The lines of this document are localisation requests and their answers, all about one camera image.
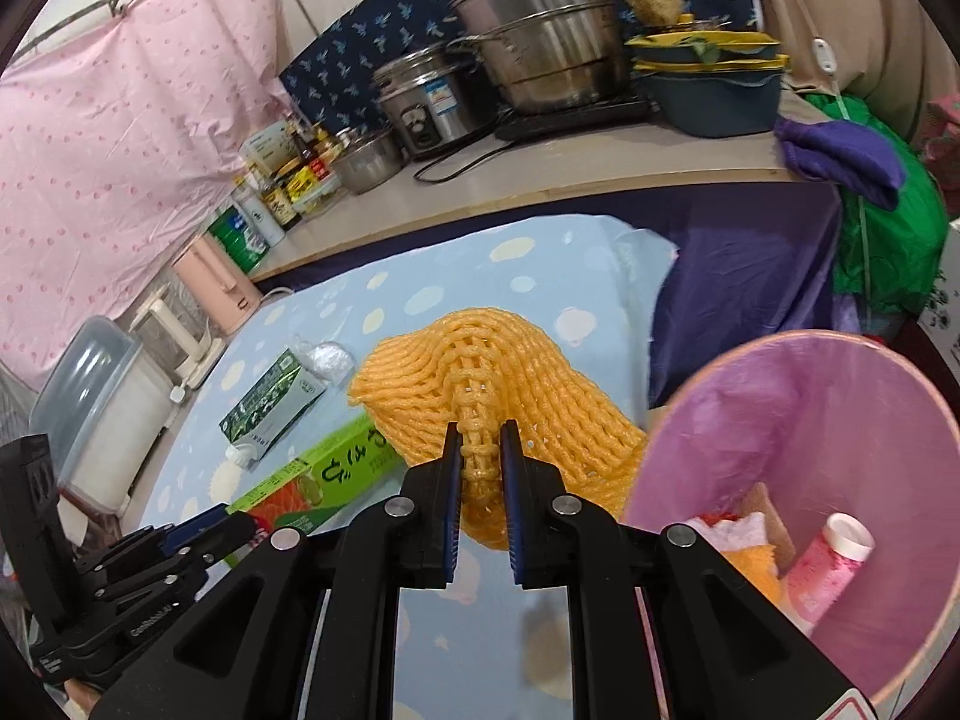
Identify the steel bowl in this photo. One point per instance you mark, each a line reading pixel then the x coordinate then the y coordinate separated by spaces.
pixel 367 157

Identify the tan loofah sponge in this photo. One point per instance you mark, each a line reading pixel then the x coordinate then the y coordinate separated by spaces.
pixel 656 4

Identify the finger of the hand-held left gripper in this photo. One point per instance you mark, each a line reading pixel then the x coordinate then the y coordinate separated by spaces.
pixel 210 529
pixel 150 577

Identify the green white milk carton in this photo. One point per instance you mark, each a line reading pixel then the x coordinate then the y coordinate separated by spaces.
pixel 274 405

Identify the pink paper cup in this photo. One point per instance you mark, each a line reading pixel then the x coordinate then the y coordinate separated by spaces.
pixel 825 570

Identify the white foam net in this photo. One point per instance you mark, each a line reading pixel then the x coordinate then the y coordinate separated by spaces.
pixel 739 529

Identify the green plastic bag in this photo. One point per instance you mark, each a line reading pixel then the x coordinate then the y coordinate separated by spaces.
pixel 892 240

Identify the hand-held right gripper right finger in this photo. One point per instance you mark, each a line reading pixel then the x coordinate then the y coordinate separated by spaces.
pixel 511 510

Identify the white printed cardboard box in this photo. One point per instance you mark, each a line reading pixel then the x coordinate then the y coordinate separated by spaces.
pixel 945 300

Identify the white tub grey lid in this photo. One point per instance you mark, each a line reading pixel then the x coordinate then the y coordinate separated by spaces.
pixel 97 405

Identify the light blue dotted blanket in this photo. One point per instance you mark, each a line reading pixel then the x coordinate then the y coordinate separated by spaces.
pixel 525 277

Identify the cream plastic appliance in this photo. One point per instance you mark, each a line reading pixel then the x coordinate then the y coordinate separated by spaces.
pixel 176 337

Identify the pink dotted curtain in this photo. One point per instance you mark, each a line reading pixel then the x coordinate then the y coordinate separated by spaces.
pixel 112 165

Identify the pink electric kettle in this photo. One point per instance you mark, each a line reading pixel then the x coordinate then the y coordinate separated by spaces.
pixel 217 285

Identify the green cardboard box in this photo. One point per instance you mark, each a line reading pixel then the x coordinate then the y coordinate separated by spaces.
pixel 322 480

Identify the dark blue printed cloth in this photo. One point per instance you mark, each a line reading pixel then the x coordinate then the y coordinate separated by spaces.
pixel 360 37

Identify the black induction cooktop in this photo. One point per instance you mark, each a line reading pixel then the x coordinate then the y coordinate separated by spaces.
pixel 577 116

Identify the row of condiment bottles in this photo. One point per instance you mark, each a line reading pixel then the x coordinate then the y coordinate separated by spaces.
pixel 300 172

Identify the red plastic bag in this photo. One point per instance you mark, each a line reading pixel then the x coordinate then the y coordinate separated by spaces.
pixel 705 519

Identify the yellow rimmed blue dish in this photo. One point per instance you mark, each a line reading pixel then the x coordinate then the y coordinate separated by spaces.
pixel 697 49

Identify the blue plastic basin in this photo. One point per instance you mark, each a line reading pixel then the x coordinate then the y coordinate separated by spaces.
pixel 720 105

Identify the green can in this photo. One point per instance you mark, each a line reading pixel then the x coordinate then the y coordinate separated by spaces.
pixel 236 236

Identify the beige curtain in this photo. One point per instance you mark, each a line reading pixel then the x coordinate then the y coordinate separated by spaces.
pixel 862 15

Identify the pink lined trash bin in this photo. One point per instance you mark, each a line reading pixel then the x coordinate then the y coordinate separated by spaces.
pixel 825 427

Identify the steel steamer pot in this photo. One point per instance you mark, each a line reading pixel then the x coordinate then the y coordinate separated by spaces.
pixel 540 30

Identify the steel rice cooker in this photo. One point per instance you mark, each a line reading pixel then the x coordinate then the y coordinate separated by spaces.
pixel 427 105

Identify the purple table cloth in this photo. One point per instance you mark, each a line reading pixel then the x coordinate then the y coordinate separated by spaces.
pixel 750 262

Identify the pink printed cloth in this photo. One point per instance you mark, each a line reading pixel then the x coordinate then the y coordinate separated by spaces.
pixel 945 120

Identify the crumpled clear plastic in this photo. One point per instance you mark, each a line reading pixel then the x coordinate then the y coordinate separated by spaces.
pixel 326 360

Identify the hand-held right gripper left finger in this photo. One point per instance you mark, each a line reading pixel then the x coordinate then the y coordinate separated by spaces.
pixel 451 510

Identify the purple folded cloth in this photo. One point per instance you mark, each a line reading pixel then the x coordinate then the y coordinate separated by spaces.
pixel 840 150

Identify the orange foam fruit net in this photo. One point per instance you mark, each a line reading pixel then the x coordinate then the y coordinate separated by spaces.
pixel 750 570
pixel 487 367

